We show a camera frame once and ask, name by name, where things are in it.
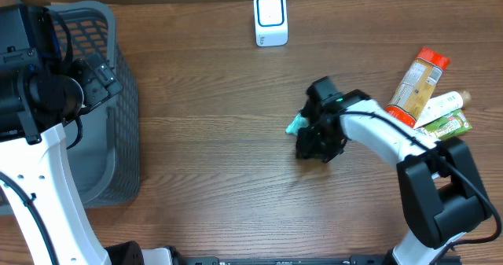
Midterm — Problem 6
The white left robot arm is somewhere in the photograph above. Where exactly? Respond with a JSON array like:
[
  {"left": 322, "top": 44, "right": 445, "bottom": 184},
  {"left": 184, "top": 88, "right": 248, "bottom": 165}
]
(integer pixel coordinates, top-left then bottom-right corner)
[{"left": 1, "top": 54, "right": 173, "bottom": 264}]

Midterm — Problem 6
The white tube with gold cap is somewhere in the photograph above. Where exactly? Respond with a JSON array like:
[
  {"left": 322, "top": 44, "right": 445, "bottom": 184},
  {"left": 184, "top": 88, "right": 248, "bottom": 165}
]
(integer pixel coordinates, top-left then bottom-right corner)
[{"left": 414, "top": 90, "right": 472, "bottom": 128}]

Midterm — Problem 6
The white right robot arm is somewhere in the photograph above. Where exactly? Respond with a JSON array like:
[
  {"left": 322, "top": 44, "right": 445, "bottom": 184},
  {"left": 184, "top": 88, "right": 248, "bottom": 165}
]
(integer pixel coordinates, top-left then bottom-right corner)
[{"left": 296, "top": 87, "right": 502, "bottom": 264}]

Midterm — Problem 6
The white barcode scanner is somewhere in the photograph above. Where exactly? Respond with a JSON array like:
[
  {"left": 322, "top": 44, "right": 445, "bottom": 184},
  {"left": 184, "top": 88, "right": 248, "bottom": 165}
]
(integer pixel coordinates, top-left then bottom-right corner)
[{"left": 253, "top": 0, "right": 288, "bottom": 47}]

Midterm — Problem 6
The grey plastic shopping basket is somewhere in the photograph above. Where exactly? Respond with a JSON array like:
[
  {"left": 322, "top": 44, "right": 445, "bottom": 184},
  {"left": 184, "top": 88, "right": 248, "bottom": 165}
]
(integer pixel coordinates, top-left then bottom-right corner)
[{"left": 0, "top": 0, "right": 141, "bottom": 215}]

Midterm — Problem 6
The orange noodle package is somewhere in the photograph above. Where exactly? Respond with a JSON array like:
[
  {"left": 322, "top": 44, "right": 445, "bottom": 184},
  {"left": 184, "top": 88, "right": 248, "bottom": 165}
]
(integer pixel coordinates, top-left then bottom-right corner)
[{"left": 384, "top": 47, "right": 451, "bottom": 127}]

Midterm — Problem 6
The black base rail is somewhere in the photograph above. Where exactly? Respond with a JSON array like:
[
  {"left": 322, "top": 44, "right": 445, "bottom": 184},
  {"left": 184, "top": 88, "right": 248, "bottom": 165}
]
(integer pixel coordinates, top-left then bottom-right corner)
[{"left": 167, "top": 246, "right": 387, "bottom": 265}]

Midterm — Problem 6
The teal tissue packet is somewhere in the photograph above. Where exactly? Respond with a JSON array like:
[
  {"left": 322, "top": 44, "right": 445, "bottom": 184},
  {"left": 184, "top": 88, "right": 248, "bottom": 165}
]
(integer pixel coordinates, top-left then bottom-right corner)
[{"left": 285, "top": 113, "right": 309, "bottom": 136}]

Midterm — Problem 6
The green snack packet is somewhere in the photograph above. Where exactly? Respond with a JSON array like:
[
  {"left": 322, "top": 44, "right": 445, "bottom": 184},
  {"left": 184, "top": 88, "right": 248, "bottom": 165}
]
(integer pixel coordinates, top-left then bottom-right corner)
[{"left": 418, "top": 109, "right": 472, "bottom": 140}]

